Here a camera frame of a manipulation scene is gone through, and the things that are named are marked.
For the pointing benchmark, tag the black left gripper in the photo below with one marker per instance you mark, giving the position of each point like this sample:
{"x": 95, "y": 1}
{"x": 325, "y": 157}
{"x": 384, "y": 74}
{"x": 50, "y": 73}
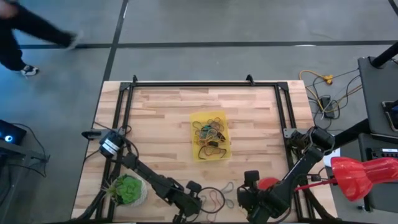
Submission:
{"x": 186, "y": 202}

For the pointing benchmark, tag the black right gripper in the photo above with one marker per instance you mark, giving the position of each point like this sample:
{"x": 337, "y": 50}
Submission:
{"x": 258, "y": 203}

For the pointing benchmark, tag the blue rubber band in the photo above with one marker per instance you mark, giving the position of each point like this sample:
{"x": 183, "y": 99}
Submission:
{"x": 227, "y": 203}
{"x": 206, "y": 131}
{"x": 225, "y": 186}

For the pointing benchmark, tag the red rubber band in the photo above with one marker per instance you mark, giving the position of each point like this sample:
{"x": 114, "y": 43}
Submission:
{"x": 221, "y": 208}

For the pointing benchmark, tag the black wide rubber band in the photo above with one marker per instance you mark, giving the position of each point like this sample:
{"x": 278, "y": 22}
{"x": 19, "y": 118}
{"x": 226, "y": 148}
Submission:
{"x": 221, "y": 136}
{"x": 224, "y": 152}

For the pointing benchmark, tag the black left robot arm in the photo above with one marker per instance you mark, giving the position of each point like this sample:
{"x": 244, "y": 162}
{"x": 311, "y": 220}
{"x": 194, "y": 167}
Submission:
{"x": 149, "y": 174}

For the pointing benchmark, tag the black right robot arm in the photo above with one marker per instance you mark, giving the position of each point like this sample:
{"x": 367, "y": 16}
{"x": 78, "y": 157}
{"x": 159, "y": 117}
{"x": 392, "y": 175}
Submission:
{"x": 298, "y": 174}

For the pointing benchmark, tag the yellow translucent plastic bin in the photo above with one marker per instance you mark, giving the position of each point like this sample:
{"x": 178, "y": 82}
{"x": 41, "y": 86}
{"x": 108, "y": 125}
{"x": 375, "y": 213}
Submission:
{"x": 195, "y": 118}

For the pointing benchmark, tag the green succulent in white pot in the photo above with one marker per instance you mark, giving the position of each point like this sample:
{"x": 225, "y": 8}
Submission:
{"x": 127, "y": 189}

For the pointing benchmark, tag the white paper sheet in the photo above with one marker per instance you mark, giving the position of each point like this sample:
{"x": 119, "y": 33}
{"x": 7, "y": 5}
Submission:
{"x": 331, "y": 158}

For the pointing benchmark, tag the red desk lamp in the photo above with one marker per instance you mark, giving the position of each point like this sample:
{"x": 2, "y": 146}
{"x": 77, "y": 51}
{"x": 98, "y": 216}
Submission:
{"x": 357, "y": 177}

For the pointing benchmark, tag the black power adapter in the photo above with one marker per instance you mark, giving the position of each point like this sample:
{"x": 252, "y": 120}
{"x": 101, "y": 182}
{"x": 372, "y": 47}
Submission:
{"x": 327, "y": 107}

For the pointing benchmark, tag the black equipment case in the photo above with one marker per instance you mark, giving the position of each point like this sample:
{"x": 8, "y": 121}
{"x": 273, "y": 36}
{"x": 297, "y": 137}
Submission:
{"x": 382, "y": 203}

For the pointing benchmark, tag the black tablet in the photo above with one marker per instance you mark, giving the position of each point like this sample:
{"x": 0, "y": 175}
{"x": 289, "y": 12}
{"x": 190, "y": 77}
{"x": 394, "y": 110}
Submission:
{"x": 392, "y": 115}

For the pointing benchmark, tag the dark grey cabinet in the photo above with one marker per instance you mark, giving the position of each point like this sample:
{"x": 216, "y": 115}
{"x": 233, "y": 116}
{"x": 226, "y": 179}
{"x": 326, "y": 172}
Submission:
{"x": 376, "y": 93}

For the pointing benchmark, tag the black equipment stand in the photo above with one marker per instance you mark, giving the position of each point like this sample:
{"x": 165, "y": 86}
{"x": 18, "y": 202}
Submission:
{"x": 12, "y": 186}

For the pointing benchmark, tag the black device with blue light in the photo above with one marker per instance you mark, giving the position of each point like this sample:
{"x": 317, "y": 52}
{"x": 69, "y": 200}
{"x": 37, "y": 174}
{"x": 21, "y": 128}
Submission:
{"x": 15, "y": 132}

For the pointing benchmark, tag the person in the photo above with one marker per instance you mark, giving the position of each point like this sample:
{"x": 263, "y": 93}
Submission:
{"x": 31, "y": 26}

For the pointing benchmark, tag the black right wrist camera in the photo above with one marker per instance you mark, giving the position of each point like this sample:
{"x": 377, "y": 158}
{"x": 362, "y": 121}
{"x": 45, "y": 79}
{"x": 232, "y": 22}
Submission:
{"x": 252, "y": 178}

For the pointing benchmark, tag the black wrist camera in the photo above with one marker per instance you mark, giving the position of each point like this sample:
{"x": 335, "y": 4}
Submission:
{"x": 252, "y": 178}
{"x": 193, "y": 187}

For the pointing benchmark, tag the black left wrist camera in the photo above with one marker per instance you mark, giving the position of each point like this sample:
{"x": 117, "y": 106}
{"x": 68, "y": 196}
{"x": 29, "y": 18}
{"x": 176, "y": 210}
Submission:
{"x": 193, "y": 187}

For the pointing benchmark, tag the black round post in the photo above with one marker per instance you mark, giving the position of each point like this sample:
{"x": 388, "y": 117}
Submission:
{"x": 385, "y": 56}

